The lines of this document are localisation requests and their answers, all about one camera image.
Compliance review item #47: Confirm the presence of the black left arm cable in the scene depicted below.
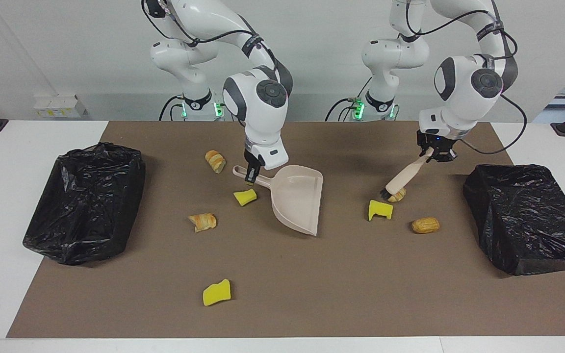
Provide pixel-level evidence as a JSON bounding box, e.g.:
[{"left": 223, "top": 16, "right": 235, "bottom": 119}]
[{"left": 403, "top": 0, "right": 528, "bottom": 155}]

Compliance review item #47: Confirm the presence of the tan peanut-shaped bread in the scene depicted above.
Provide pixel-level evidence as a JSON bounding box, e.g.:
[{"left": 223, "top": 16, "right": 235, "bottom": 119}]
[{"left": 411, "top": 217, "right": 441, "bottom": 234}]

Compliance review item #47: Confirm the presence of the yellow sponge with notched edge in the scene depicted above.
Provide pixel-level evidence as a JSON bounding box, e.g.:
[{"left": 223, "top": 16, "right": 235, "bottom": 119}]
[{"left": 368, "top": 200, "right": 394, "bottom": 222}]

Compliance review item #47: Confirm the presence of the black base cable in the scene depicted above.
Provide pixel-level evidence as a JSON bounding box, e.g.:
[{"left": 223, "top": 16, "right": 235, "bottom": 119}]
[
  {"left": 159, "top": 95, "right": 187, "bottom": 122},
  {"left": 325, "top": 96, "right": 361, "bottom": 122}
]

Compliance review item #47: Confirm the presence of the brown table mat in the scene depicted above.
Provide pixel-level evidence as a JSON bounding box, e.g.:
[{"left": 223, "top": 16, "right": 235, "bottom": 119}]
[{"left": 6, "top": 121, "right": 565, "bottom": 339}]

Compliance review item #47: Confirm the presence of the beige brush with black bristles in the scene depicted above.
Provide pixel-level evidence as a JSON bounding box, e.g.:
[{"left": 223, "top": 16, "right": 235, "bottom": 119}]
[{"left": 379, "top": 149, "right": 435, "bottom": 202}]

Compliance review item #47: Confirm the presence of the black left base cable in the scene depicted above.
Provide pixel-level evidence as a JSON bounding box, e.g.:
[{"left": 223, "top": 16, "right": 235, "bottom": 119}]
[{"left": 325, "top": 96, "right": 361, "bottom": 122}]

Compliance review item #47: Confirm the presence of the black right base cable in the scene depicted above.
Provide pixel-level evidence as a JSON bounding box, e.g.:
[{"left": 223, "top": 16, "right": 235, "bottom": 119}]
[{"left": 159, "top": 95, "right": 187, "bottom": 122}]

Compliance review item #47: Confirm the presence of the yellow five-sided sponge chunk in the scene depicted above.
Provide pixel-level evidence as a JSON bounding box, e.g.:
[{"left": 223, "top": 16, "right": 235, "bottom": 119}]
[{"left": 203, "top": 278, "right": 231, "bottom": 307}]

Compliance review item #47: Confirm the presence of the bin lined with black bag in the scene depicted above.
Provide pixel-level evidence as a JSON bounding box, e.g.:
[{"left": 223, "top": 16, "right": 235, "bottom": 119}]
[
  {"left": 462, "top": 164, "right": 565, "bottom": 276},
  {"left": 23, "top": 142, "right": 147, "bottom": 266}
]

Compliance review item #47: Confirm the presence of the pale-tipped striped toy croissant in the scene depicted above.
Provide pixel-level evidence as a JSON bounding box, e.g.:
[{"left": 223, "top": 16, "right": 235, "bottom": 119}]
[{"left": 205, "top": 150, "right": 227, "bottom": 174}]

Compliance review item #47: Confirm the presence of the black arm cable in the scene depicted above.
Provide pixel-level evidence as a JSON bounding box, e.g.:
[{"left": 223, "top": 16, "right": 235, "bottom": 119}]
[
  {"left": 403, "top": 0, "right": 528, "bottom": 155},
  {"left": 141, "top": 0, "right": 283, "bottom": 81}
]

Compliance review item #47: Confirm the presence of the brown curled toy croissant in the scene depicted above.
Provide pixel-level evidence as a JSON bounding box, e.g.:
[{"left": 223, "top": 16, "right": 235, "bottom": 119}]
[{"left": 187, "top": 212, "right": 218, "bottom": 233}]

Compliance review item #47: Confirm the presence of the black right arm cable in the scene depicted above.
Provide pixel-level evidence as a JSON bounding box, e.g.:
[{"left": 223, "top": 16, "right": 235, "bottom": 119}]
[{"left": 141, "top": 0, "right": 283, "bottom": 81}]

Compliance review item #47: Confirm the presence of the white wall socket box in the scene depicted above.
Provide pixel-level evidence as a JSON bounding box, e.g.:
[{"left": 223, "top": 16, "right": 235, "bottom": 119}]
[{"left": 34, "top": 95, "right": 88, "bottom": 119}]

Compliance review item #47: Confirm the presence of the beige plastic dustpan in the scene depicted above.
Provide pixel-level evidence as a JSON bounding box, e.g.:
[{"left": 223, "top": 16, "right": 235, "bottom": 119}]
[{"left": 232, "top": 165, "right": 324, "bottom": 237}]

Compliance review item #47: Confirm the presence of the small yellow sponge wedge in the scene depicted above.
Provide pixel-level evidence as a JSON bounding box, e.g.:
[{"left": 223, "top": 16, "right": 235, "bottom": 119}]
[{"left": 233, "top": 188, "right": 257, "bottom": 207}]

